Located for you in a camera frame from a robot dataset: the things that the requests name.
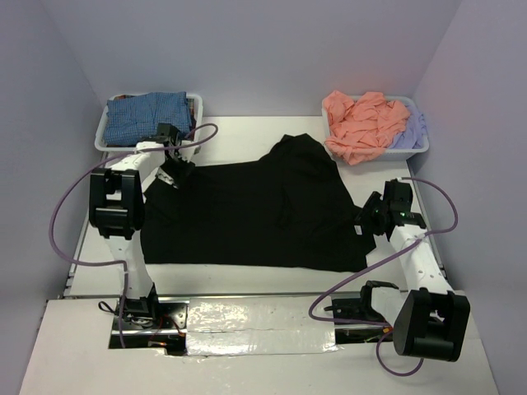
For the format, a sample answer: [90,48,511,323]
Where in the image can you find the lavender shirt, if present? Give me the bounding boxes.
[389,105,427,150]

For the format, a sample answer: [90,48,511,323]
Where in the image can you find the black long sleeve shirt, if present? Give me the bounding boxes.
[140,134,375,272]

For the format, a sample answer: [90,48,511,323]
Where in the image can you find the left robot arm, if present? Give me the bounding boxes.
[89,123,196,328]

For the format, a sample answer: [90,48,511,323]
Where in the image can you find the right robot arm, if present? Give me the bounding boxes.
[357,178,470,362]

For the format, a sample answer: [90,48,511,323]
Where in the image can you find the right white plastic basket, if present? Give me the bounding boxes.
[322,95,429,161]

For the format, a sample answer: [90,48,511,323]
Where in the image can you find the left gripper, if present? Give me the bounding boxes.
[154,152,195,192]

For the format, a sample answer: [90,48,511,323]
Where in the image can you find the silver foil tape cover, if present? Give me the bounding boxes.
[185,295,338,356]

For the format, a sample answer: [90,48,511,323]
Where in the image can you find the orange pink shirt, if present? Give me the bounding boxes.
[322,91,411,165]

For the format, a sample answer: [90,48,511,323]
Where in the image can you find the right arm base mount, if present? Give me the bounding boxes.
[324,281,410,345]

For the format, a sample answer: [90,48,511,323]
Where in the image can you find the blue checkered folded shirt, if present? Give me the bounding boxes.
[101,91,193,146]

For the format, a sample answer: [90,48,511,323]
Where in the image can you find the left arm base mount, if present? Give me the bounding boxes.
[99,297,189,356]

